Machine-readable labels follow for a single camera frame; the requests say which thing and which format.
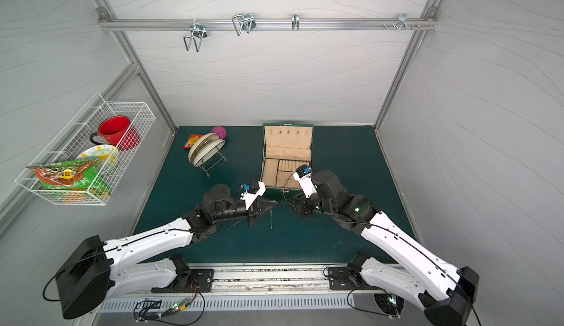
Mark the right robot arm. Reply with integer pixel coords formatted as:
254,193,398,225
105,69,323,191
288,165,480,325

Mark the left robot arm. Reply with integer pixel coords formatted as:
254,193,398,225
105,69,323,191
52,181,278,320

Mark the green table mat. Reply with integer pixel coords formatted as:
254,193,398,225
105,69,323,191
135,126,413,264

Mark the cream plate front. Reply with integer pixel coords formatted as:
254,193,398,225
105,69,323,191
192,140,225,167

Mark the pink ball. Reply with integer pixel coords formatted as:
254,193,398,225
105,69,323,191
211,126,227,140

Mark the red snack packet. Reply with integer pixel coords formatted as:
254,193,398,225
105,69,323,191
183,135,203,149

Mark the red mug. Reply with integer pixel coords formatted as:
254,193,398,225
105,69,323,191
90,115,141,151

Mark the patterned plate in basket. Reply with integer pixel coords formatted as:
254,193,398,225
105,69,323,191
76,145,120,173

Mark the green snack bag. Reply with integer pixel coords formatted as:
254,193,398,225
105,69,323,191
27,159,99,190

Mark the metal double hook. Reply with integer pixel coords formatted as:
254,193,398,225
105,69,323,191
183,22,207,52

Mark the metal loop hook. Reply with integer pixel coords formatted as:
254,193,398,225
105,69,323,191
231,13,256,36

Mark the small metal hook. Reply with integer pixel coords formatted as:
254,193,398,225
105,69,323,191
291,13,300,32

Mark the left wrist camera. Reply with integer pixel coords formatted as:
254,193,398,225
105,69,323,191
240,181,266,210

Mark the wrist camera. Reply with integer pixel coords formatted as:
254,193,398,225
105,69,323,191
292,164,317,198
240,181,266,210

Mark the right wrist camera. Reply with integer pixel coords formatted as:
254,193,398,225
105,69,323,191
292,164,317,198

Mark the wire plate rack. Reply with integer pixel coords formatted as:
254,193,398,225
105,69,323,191
193,148,228,177

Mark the right black mount plate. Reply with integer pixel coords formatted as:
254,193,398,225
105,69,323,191
323,253,377,291

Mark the black mount plate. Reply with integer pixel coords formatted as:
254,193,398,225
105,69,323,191
323,253,377,291
151,255,214,294

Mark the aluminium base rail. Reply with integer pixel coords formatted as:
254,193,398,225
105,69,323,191
106,259,431,300

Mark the left black mount plate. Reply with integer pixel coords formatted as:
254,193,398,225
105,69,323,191
151,255,214,294

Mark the right base cable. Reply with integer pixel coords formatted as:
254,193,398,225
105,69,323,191
345,288,405,319

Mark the left base cable bundle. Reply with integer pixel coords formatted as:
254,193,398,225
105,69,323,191
133,279,207,326

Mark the white wire basket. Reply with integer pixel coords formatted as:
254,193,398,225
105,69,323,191
16,94,156,206

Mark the aluminium top rail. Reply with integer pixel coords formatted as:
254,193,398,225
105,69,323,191
99,17,439,32

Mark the metal bracket hook right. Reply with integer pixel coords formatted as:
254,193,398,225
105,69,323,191
382,14,421,31

